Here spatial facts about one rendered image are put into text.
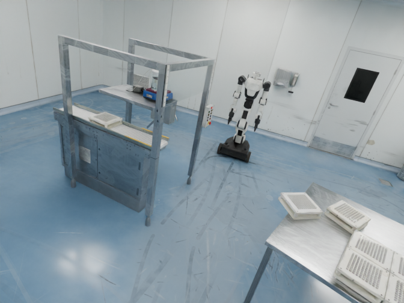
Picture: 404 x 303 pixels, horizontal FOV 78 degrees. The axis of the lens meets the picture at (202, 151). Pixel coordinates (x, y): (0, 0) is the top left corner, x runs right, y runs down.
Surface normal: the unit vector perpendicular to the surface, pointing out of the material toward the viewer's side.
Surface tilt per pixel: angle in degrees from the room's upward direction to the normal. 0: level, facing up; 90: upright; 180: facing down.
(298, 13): 90
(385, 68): 90
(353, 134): 90
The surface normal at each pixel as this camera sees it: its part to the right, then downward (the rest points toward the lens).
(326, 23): -0.31, 0.39
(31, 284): 0.18, -0.87
